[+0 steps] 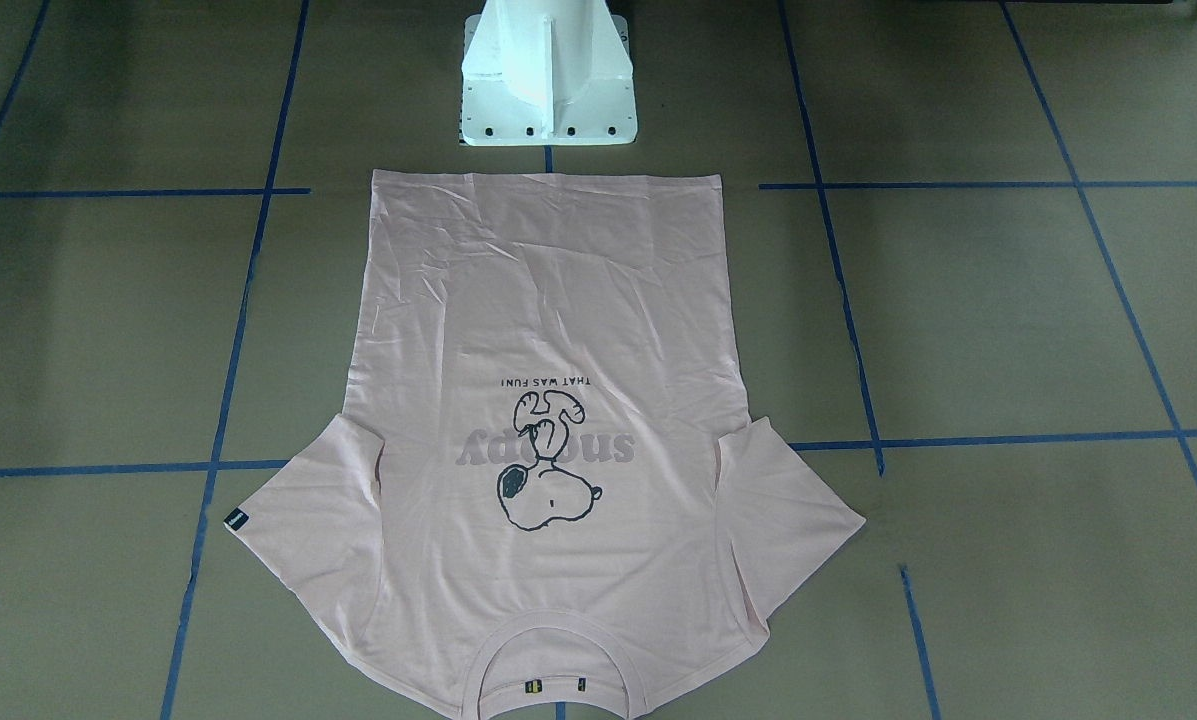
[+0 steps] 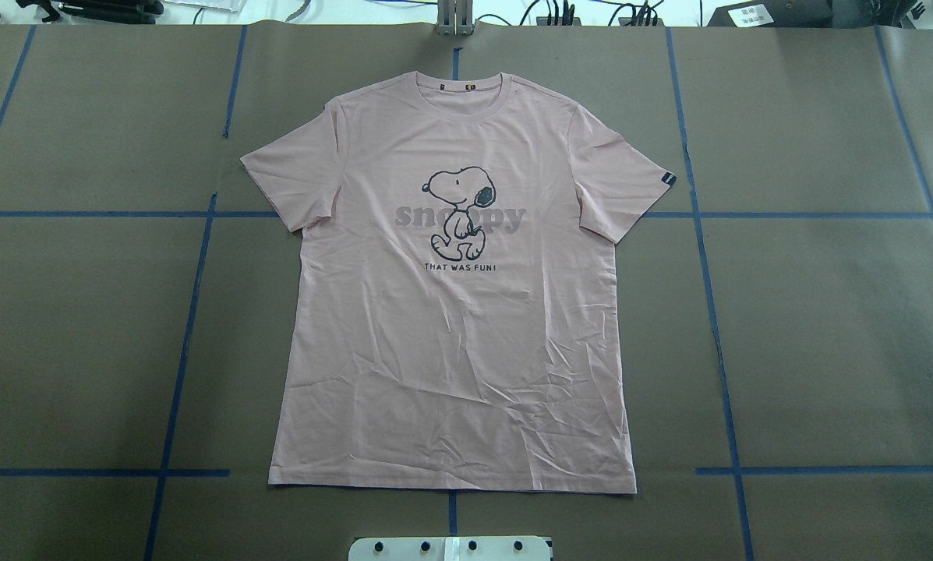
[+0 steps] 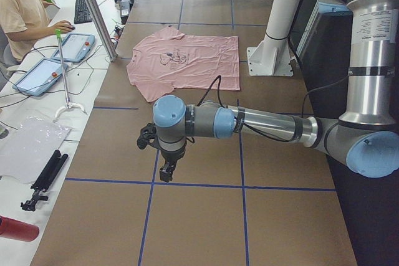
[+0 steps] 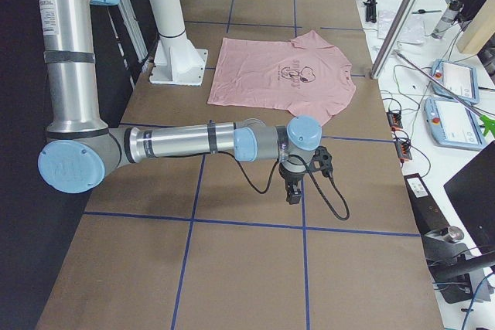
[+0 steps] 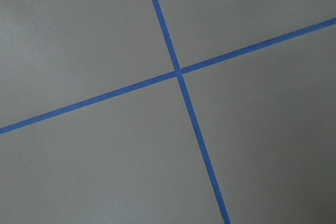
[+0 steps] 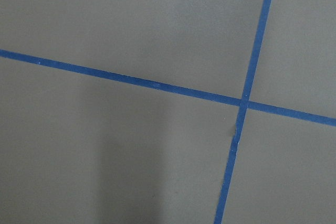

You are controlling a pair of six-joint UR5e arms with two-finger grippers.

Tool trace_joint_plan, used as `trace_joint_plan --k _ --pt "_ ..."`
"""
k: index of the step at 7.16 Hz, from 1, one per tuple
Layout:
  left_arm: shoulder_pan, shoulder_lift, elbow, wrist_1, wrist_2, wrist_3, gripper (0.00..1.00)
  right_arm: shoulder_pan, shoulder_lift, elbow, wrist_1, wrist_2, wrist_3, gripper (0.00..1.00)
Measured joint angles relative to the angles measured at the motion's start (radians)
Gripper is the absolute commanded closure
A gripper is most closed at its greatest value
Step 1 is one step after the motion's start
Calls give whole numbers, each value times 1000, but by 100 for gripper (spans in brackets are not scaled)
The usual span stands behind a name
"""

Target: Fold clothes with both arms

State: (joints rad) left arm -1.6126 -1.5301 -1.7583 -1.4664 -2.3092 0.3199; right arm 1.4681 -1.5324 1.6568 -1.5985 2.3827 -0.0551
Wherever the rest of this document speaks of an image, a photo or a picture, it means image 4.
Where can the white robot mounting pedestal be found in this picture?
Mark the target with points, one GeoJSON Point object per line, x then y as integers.
{"type": "Point", "coordinates": [177, 61]}

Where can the black box device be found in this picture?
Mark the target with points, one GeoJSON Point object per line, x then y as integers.
{"type": "Point", "coordinates": [442, 243]}

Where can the teach pendant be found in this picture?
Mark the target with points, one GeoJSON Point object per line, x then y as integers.
{"type": "Point", "coordinates": [460, 79]}
{"type": "Point", "coordinates": [453, 126]}

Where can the metal reacher grabber tool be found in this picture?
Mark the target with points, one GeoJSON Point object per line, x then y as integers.
{"type": "Point", "coordinates": [487, 121]}

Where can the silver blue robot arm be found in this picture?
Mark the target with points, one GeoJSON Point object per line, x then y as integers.
{"type": "Point", "coordinates": [81, 149]}

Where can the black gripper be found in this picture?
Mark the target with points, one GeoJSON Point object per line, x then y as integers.
{"type": "Point", "coordinates": [291, 178]}

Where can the far teach pendant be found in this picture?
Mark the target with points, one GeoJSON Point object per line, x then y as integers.
{"type": "Point", "coordinates": [460, 79]}

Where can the pink printed t-shirt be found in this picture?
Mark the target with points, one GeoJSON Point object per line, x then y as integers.
{"type": "Point", "coordinates": [304, 76]}

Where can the orange black connector block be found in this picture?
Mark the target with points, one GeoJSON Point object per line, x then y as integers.
{"type": "Point", "coordinates": [394, 120]}

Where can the black folded tripod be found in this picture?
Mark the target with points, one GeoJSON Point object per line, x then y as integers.
{"type": "Point", "coordinates": [371, 11]}

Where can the black monitor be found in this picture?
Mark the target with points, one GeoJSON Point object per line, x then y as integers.
{"type": "Point", "coordinates": [471, 194]}

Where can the near teach pendant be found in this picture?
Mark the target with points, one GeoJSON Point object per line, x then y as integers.
{"type": "Point", "coordinates": [453, 126]}

